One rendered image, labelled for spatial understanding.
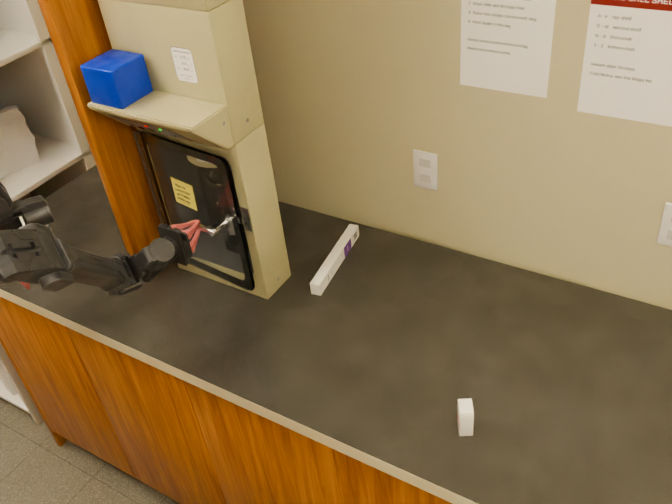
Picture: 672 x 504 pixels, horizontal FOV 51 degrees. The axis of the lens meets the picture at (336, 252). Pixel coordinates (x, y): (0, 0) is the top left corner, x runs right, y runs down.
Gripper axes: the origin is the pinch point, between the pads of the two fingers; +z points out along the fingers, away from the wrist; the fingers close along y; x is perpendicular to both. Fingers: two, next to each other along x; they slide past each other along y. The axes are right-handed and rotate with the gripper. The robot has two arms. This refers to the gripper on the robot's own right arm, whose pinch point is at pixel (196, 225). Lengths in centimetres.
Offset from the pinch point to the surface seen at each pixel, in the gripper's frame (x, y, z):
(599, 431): -98, -26, 4
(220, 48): -11.6, 43.0, 8.6
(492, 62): -55, 29, 50
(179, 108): -2.5, 31.0, 1.8
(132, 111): 6.8, 31.1, -3.2
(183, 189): 6.8, 5.8, 4.8
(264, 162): -11.5, 11.6, 15.7
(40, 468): 87, -120, -31
